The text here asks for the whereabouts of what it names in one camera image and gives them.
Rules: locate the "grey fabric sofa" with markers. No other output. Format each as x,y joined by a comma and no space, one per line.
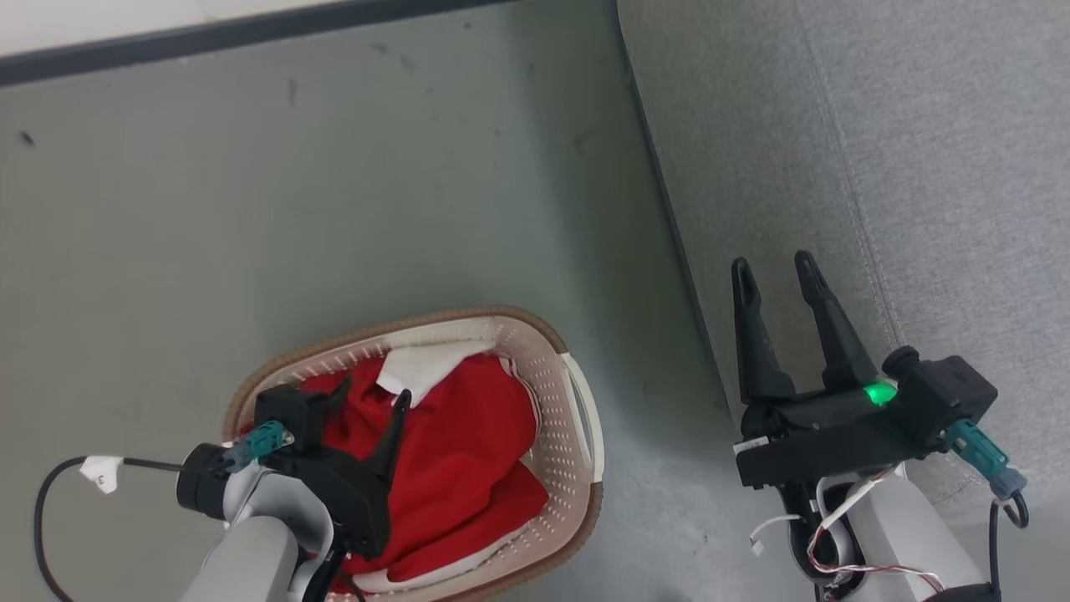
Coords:
836,125

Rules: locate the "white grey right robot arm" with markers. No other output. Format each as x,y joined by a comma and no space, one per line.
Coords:
903,535

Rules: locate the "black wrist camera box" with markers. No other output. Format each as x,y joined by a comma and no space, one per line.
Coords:
288,411
949,397

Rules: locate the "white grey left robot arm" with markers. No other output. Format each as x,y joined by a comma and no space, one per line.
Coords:
251,552

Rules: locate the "black baseboard strip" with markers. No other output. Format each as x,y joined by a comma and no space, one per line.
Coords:
167,42

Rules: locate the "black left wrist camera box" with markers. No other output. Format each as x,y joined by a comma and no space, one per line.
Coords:
288,411

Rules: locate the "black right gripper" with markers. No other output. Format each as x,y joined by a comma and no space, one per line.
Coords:
823,439

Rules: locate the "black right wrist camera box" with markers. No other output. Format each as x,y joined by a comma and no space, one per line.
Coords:
949,397

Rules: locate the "red and white garment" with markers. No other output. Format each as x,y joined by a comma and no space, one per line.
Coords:
468,435

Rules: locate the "cream perforated laundry basket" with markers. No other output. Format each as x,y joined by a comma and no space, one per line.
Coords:
547,368

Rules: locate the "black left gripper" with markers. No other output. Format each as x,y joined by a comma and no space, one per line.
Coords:
355,502

